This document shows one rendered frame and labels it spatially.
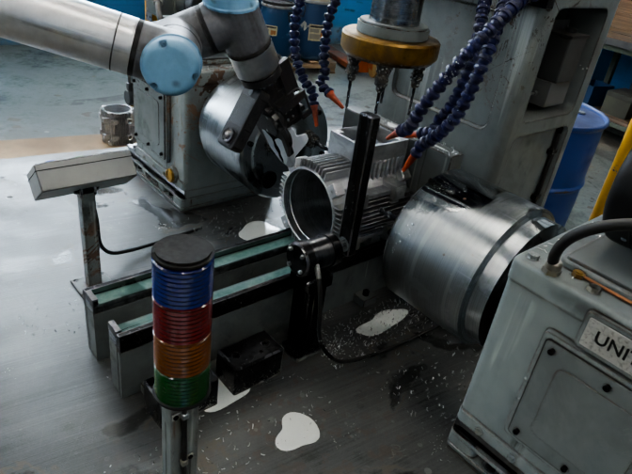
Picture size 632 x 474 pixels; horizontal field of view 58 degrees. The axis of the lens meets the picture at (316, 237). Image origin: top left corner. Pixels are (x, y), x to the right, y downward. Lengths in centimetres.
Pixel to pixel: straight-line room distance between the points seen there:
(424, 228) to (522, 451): 35
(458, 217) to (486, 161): 34
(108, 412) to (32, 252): 51
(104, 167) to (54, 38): 35
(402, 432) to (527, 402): 23
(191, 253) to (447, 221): 46
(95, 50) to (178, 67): 10
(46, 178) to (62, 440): 43
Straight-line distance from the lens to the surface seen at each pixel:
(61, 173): 107
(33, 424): 99
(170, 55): 77
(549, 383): 81
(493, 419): 91
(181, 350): 60
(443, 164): 111
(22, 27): 81
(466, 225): 88
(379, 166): 111
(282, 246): 115
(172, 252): 55
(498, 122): 118
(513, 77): 116
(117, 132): 357
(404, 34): 103
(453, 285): 87
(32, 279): 128
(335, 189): 102
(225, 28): 91
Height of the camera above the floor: 152
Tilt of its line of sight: 30 degrees down
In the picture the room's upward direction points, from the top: 8 degrees clockwise
